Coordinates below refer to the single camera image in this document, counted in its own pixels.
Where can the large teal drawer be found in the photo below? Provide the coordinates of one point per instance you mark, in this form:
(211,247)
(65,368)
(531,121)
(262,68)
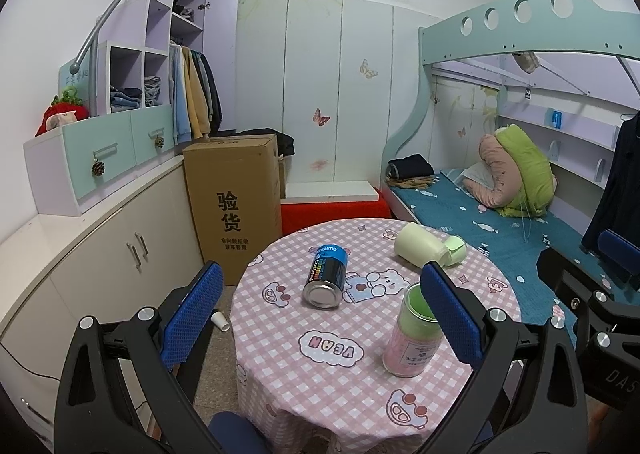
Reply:
(85,149)

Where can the green and pink duvet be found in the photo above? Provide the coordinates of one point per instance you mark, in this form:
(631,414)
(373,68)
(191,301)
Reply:
(525,169)

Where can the blue patterned bed sheet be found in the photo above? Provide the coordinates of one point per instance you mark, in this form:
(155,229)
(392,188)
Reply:
(450,209)

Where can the dark cloth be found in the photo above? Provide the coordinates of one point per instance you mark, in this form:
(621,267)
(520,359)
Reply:
(285,142)

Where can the butterfly sticker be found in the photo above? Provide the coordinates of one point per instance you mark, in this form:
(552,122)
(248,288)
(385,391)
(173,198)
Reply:
(368,68)
(320,117)

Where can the red storage box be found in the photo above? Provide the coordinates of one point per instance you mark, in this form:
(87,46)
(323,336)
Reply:
(330,214)

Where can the tall cardboard box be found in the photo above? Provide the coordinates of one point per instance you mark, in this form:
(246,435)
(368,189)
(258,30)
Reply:
(230,174)

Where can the yellow hoodie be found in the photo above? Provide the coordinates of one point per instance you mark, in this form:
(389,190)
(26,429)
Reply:
(196,99)

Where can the pale green cup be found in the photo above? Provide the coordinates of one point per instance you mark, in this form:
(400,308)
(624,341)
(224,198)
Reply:
(420,244)

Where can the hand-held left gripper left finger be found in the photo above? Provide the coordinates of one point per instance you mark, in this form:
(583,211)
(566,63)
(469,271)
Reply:
(192,314)

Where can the white wardrobe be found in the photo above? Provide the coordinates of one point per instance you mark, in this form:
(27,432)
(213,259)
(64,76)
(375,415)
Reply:
(310,59)

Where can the light blue shirt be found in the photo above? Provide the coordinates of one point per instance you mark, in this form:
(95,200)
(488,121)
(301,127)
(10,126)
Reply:
(177,99)

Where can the pinecone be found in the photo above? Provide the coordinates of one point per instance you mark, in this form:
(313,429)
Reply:
(159,142)
(98,168)

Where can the white low cabinet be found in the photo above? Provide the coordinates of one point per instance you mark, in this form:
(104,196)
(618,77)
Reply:
(100,244)

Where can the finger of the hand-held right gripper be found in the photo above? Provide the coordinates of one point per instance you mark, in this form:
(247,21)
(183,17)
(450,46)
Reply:
(620,246)
(562,274)

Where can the folded jeans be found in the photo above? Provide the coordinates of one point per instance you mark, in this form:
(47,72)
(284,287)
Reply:
(125,98)
(152,89)

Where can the dark hanging coat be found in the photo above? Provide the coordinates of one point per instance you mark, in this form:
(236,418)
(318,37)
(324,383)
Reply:
(214,89)

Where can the small teal drawer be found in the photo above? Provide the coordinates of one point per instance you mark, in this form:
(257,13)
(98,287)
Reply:
(147,127)

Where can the lilac bed shelf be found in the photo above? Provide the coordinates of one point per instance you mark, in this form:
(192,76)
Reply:
(565,142)

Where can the blue and black can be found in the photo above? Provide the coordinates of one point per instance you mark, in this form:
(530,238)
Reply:
(325,274)

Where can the blue chair seat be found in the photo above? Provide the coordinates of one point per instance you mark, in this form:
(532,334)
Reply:
(235,434)

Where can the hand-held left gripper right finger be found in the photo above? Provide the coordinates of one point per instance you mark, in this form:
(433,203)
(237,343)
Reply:
(450,314)

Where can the folded clothes pile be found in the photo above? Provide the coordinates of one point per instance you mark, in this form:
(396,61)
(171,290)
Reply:
(411,172)

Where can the dark hanging jacket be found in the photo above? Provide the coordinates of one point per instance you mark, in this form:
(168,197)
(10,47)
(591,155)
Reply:
(617,174)

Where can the strawberry plush toy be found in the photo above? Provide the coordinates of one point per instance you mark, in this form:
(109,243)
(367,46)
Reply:
(62,114)

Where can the pink and green jar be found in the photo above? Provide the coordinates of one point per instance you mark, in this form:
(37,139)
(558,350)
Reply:
(410,344)

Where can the lilac stair shelf unit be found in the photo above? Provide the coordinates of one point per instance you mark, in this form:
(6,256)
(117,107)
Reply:
(160,19)

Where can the teal bunk bed frame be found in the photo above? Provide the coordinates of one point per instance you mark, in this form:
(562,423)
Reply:
(450,39)

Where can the white paper cup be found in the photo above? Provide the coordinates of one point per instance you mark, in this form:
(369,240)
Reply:
(221,321)

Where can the small blue box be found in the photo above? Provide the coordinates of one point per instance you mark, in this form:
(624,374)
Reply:
(555,119)

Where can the white pillow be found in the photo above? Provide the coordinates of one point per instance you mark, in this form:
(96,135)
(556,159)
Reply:
(475,179)

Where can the pink checked tablecloth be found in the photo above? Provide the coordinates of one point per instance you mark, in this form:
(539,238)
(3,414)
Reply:
(310,384)

